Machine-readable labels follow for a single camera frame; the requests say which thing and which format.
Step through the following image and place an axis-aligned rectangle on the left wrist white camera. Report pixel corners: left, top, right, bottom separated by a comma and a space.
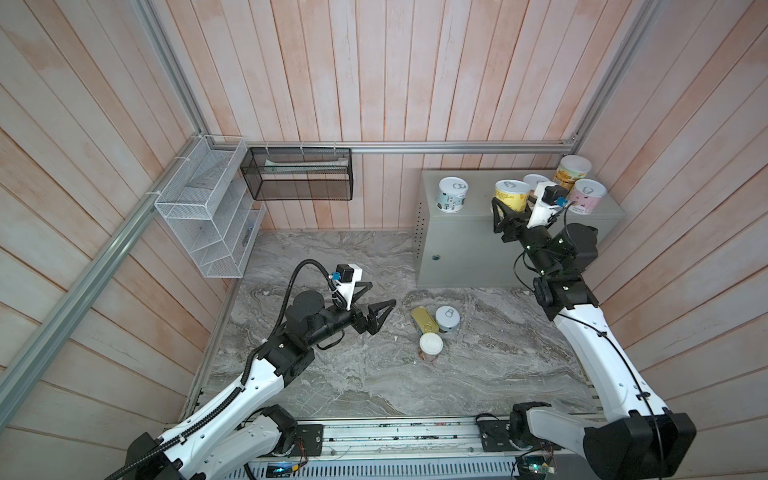
331, 264, 363, 311

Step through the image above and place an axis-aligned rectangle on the left aluminium frame rail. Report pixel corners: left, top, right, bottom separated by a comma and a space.
1, 132, 204, 429

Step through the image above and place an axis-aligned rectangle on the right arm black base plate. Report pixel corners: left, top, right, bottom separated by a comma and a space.
475, 416, 561, 453

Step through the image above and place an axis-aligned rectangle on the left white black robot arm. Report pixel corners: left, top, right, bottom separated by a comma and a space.
111, 282, 397, 479

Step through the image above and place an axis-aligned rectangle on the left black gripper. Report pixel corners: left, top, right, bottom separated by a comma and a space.
305, 296, 395, 346

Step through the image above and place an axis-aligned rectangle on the small brown white-lid can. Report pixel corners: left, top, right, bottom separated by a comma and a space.
418, 332, 444, 362

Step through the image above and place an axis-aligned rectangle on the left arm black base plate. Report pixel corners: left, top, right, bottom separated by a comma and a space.
266, 423, 324, 458

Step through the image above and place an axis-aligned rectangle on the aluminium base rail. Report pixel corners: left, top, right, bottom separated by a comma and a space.
149, 415, 652, 466

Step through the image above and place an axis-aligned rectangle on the white wire mesh shelf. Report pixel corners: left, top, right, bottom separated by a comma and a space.
155, 135, 265, 279

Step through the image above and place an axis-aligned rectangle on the grey metal cabinet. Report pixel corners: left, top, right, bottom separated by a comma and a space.
413, 168, 626, 289

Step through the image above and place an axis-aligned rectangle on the blue label can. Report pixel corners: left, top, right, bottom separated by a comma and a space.
435, 305, 461, 333

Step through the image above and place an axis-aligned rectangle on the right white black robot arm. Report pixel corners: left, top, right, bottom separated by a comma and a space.
491, 198, 697, 479

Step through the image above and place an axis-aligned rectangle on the pink label can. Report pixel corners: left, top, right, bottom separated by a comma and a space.
568, 178, 608, 215

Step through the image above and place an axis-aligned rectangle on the black mesh wall basket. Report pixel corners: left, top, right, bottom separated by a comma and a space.
240, 146, 354, 201

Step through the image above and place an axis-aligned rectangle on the black corrugated cable conduit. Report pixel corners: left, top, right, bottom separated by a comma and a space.
119, 259, 337, 480

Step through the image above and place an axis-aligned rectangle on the horizontal aluminium wall rail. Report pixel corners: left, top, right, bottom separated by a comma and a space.
210, 135, 573, 155

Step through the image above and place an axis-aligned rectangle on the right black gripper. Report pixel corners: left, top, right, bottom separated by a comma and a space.
494, 195, 553, 283

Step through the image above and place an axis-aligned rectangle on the orange yellow label can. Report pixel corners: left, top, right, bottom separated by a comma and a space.
553, 155, 592, 190

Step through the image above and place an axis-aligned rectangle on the brown label can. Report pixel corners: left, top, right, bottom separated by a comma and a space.
523, 174, 552, 194

